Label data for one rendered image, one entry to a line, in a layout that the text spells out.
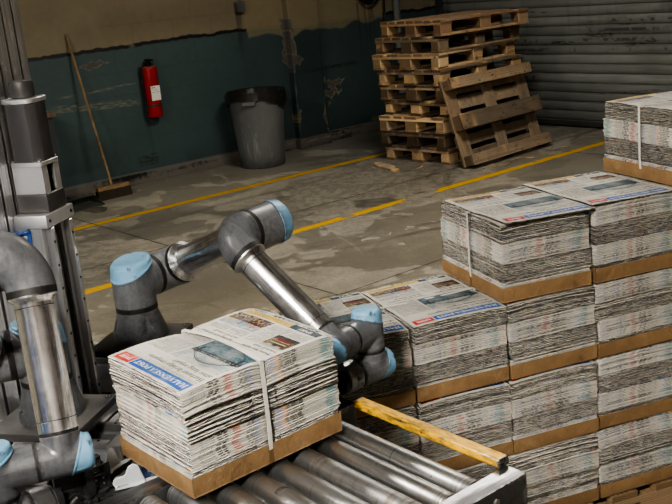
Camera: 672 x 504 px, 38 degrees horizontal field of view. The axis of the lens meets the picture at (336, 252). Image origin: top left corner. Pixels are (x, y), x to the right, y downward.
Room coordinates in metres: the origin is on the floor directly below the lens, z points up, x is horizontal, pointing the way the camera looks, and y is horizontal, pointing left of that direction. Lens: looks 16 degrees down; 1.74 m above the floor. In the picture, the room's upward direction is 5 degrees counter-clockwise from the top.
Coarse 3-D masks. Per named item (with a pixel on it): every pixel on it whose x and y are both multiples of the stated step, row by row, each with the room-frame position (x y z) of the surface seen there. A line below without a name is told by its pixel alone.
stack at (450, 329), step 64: (384, 320) 2.51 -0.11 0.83; (448, 320) 2.48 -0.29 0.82; (512, 320) 2.54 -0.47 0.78; (576, 320) 2.62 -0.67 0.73; (640, 320) 2.68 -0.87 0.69; (384, 384) 2.41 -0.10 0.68; (512, 384) 2.54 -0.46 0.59; (576, 384) 2.60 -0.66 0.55; (640, 384) 2.68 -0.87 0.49; (448, 448) 2.47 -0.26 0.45; (576, 448) 2.61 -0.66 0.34; (640, 448) 2.67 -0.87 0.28
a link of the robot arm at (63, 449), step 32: (0, 256) 1.76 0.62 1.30; (32, 256) 1.79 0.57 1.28; (32, 288) 1.76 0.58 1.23; (32, 320) 1.75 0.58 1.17; (32, 352) 1.74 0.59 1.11; (32, 384) 1.73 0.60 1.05; (64, 384) 1.74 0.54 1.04; (64, 416) 1.71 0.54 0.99; (32, 448) 1.68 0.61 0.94; (64, 448) 1.68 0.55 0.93
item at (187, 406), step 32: (128, 352) 1.89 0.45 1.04; (160, 352) 1.87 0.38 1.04; (192, 352) 1.86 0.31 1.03; (128, 384) 1.83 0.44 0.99; (160, 384) 1.72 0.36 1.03; (192, 384) 1.70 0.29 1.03; (224, 384) 1.73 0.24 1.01; (128, 416) 1.86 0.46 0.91; (160, 416) 1.75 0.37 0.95; (192, 416) 1.68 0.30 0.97; (224, 416) 1.72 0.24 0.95; (160, 448) 1.77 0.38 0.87; (192, 448) 1.68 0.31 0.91; (224, 448) 1.72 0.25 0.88; (256, 448) 1.77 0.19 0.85
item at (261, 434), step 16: (192, 336) 1.97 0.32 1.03; (224, 352) 1.85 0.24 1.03; (240, 352) 1.84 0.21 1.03; (256, 352) 1.83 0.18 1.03; (256, 368) 1.78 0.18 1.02; (272, 368) 1.80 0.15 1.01; (256, 384) 1.78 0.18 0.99; (272, 384) 1.80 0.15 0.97; (256, 400) 1.77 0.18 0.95; (272, 400) 1.80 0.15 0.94; (256, 416) 1.77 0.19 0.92; (272, 416) 1.80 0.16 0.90; (256, 432) 1.77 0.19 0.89; (272, 432) 1.80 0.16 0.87
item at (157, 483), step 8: (344, 400) 2.07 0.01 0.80; (344, 408) 2.04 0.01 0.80; (352, 408) 2.05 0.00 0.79; (344, 416) 2.04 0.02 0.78; (352, 416) 2.05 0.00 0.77; (352, 424) 2.05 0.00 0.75; (152, 480) 1.78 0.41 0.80; (160, 480) 1.77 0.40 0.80; (136, 488) 1.75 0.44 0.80; (144, 488) 1.75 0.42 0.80; (152, 488) 1.74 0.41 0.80; (160, 488) 1.74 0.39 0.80; (168, 488) 1.75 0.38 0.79; (112, 496) 1.73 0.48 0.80; (120, 496) 1.72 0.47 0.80; (128, 496) 1.72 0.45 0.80; (136, 496) 1.72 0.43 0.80; (144, 496) 1.72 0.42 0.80; (160, 496) 1.74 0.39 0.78
